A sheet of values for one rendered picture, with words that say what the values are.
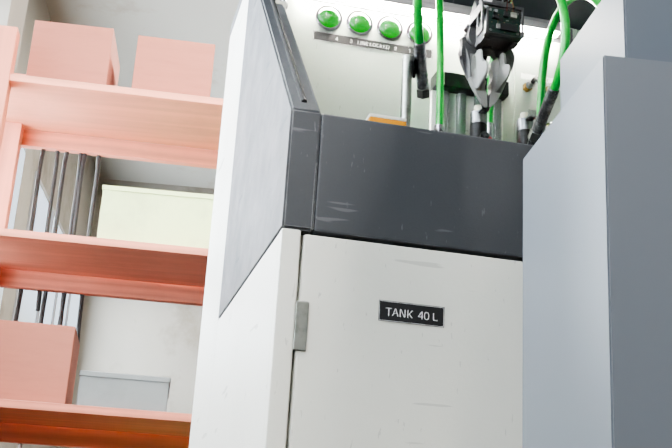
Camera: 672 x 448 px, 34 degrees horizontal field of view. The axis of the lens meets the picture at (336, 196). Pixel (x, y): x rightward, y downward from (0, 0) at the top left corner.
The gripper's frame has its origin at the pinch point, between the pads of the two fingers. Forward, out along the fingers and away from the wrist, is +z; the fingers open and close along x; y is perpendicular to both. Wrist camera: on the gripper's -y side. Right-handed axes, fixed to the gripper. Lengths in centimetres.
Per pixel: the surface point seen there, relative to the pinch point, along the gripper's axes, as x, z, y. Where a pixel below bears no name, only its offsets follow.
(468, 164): -11.0, 20.6, 22.8
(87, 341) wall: -56, -109, -792
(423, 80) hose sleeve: -11.3, -0.6, 2.9
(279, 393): -34, 53, 22
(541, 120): 7.6, 3.8, 4.2
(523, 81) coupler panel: 19.3, -20.6, -30.3
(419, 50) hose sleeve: -13.3, -3.5, 6.8
